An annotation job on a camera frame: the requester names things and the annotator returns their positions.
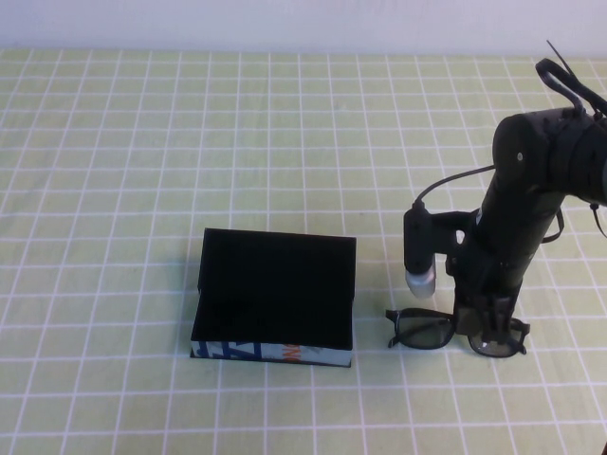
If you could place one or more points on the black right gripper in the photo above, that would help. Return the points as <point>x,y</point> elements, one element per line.
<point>493,275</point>

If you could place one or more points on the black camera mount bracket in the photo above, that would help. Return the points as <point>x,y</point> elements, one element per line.
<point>443,227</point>

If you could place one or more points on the black printed glasses case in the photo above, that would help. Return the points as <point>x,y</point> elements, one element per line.
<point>275,284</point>

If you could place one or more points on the black framed glasses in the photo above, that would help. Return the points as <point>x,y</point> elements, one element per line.
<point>422,334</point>

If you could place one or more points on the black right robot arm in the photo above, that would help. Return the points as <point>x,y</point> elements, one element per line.
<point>517,199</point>

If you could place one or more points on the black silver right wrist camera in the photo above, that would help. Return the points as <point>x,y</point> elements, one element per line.
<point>418,256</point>

